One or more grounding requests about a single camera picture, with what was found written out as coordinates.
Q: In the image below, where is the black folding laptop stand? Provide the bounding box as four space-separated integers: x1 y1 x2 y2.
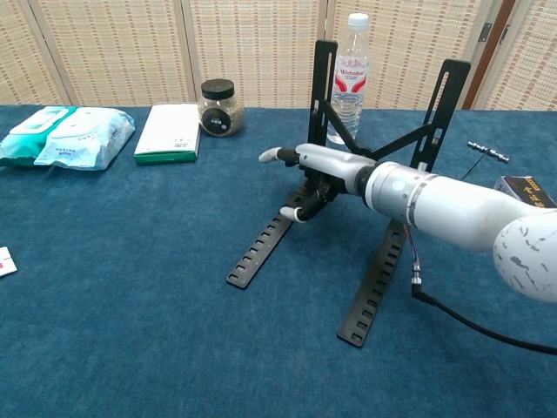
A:
225 39 472 348

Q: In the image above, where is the clear plastic water bottle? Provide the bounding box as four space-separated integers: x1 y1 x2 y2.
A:
326 12 372 145

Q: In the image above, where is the metal T-handle tool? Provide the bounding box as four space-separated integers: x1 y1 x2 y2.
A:
460 140 510 181

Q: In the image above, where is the green wet wipes pack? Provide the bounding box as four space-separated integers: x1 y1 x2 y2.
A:
0 106 77 167

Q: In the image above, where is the light blue wet wipes pack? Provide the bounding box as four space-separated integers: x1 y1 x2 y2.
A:
33 107 137 172

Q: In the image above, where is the glass jar with black lid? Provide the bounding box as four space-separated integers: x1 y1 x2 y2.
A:
198 78 245 138

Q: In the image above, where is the blue table cloth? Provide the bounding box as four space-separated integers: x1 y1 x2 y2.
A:
0 104 557 418

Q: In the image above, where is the brown framed bamboo screen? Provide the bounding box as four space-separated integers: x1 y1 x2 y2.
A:
460 0 557 112

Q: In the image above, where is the black carton with gold print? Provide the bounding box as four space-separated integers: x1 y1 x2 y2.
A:
493 175 557 210

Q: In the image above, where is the white box with green edge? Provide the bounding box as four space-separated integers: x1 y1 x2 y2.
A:
133 103 202 166

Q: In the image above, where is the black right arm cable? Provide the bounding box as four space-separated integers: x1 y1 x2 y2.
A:
406 226 557 356

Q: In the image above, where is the light wood bamboo folding screen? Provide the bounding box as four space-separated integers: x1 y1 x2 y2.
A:
0 0 493 110

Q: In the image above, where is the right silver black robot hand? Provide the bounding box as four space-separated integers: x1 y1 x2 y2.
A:
258 143 378 224

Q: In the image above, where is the white floral toothpaste tube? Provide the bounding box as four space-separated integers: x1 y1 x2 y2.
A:
0 246 18 279

